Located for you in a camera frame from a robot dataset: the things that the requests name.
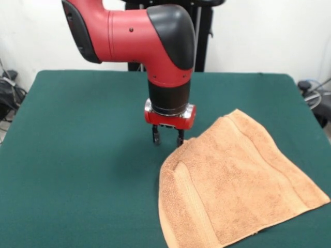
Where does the grey stand base with cables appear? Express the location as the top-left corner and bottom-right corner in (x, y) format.
(297, 79), (331, 129)

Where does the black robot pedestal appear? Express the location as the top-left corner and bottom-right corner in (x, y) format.
(124, 0), (225, 72)

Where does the dark green table cloth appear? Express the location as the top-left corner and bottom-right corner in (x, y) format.
(0, 69), (331, 248)

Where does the tan terry towel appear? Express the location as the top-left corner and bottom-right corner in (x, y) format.
(157, 108), (331, 248)

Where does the black equipment base with cables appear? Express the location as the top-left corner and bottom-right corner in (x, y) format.
(0, 69), (28, 122)

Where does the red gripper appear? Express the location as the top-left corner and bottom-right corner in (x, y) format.
(143, 99), (197, 148)

